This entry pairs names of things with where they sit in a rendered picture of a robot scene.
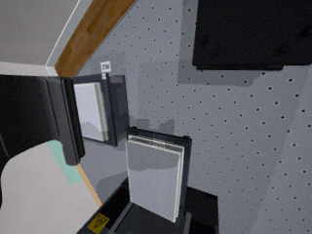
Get grey perforated base plate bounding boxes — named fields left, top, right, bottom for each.
left=75, top=0, right=312, bottom=234

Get white label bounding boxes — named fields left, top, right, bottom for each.
left=100, top=61, right=111, bottom=72

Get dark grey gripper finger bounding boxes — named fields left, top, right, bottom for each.
left=0, top=74, right=86, bottom=209

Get white rectangular plate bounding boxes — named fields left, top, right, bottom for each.
left=74, top=83, right=108, bottom=141

